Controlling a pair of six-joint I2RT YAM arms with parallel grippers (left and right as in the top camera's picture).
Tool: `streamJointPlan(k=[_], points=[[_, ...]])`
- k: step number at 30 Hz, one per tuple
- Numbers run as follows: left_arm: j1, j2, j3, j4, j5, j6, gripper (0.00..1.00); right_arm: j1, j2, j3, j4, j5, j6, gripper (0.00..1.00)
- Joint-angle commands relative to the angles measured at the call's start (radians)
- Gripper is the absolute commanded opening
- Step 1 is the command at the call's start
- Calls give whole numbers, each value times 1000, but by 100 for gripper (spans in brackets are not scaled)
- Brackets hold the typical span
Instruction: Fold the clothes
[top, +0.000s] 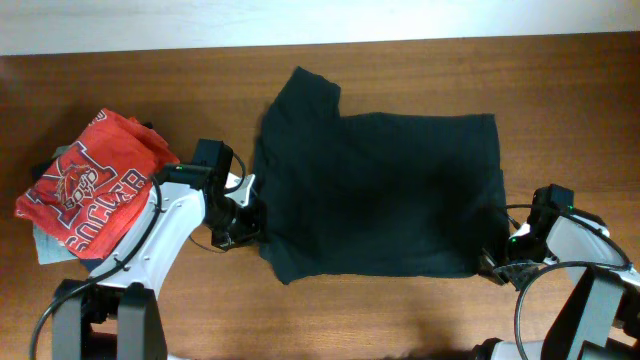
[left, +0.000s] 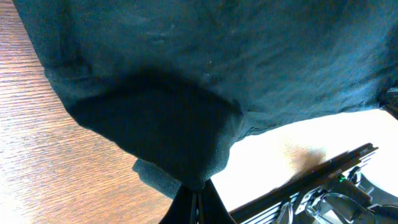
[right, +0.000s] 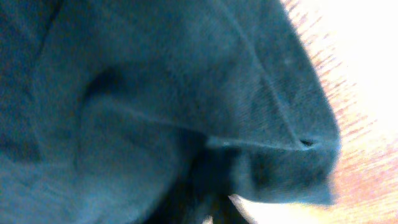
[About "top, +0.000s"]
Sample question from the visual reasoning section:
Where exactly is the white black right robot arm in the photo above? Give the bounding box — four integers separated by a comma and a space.
472, 205, 639, 359

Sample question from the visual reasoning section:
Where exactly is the dark teal t-shirt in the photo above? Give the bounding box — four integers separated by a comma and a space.
253, 67, 509, 284

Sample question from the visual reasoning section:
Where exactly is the red folded printed shirt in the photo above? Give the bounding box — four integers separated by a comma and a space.
14, 107, 181, 261

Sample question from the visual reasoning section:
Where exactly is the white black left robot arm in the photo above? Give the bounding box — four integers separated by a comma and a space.
43, 165, 265, 359

